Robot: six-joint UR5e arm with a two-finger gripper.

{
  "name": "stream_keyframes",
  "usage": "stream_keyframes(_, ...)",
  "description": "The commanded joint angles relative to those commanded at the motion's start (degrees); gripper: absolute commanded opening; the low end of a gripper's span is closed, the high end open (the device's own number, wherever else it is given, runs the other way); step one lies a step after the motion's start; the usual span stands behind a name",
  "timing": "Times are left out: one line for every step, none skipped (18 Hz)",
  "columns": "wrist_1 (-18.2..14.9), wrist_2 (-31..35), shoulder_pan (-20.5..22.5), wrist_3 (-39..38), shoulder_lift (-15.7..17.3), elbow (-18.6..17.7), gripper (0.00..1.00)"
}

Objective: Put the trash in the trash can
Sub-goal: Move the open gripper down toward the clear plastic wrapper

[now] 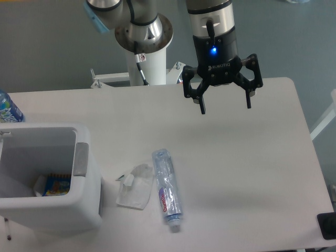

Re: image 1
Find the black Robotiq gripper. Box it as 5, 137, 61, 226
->
182, 33, 264, 115

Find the crushed clear plastic bottle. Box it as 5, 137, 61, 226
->
152, 149, 183, 233

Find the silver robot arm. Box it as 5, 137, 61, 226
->
83, 1, 263, 112

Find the white trash can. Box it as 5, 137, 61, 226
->
1, 123, 102, 232

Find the black device at table edge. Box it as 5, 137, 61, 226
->
317, 212, 335, 240

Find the colourful snack packet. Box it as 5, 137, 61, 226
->
43, 173, 71, 196

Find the white paper in bin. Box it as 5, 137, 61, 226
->
33, 175, 47, 197

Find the blue labelled water bottle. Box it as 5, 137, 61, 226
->
1, 90, 25, 123

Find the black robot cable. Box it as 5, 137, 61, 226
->
133, 40, 150, 87

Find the white metal frame right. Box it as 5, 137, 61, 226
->
310, 89, 335, 141

